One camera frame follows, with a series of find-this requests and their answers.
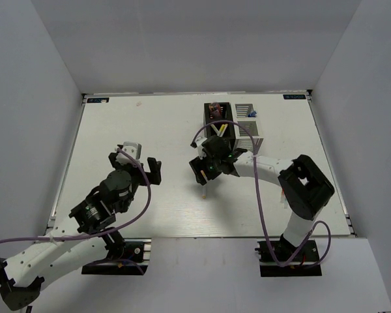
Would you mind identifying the pale yellow capped marker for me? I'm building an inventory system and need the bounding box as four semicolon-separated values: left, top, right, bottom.
211;124;222;136

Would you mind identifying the clear tube of markers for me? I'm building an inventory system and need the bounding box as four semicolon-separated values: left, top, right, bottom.
208;102;222;119

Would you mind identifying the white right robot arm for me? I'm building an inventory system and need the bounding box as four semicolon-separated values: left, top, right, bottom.
190;135;334;260

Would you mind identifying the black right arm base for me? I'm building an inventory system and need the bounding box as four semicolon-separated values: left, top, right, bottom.
255;240;322;278

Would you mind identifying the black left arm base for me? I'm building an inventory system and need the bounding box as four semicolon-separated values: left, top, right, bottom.
81;237;152;276

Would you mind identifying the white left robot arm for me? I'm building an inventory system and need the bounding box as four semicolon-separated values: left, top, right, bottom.
0;148;162;311

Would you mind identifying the black slotted organizer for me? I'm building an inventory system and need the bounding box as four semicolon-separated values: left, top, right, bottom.
203;102;235;150

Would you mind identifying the white slotted organizer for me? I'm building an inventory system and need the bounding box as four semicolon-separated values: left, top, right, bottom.
231;103;264;152

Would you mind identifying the dark logo sticker left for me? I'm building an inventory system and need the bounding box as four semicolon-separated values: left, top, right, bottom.
87;97;109;104

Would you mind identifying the dark logo sticker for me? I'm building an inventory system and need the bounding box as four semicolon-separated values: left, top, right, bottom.
283;94;307;100
87;97;109;104

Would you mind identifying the orange capped marker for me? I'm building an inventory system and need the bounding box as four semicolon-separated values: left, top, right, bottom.
280;190;285;203

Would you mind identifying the dark logo sticker right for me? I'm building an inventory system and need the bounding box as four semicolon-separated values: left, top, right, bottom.
283;94;307;100

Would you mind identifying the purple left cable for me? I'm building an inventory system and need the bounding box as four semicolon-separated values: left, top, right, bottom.
0;148;151;291

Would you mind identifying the purple cable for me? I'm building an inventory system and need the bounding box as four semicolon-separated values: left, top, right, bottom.
0;148;151;291
190;121;332;267

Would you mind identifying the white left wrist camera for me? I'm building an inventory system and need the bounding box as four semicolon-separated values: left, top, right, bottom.
115;142;141;164

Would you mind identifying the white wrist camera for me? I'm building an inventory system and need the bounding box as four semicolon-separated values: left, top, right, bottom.
190;136;207;159
115;142;141;164

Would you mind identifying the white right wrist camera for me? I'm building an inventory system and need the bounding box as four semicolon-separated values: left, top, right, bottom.
190;136;207;159

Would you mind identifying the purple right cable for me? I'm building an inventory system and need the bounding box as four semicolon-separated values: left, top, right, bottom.
190;121;332;267

